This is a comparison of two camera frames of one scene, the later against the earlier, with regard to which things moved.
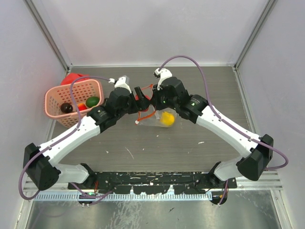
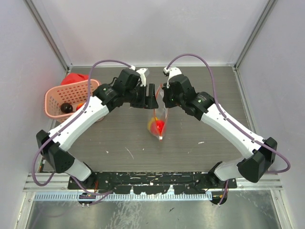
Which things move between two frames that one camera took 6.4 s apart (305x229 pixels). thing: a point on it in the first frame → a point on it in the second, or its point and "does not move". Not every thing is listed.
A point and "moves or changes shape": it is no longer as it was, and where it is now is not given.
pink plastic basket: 58,105 does not move
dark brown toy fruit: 66,108 does not move
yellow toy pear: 167,119 → 152,119
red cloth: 70,78 does not move
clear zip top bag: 165,117 moves or changes shape
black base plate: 153,182 does not move
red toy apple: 137,97 moves or changes shape
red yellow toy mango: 81,107 does not move
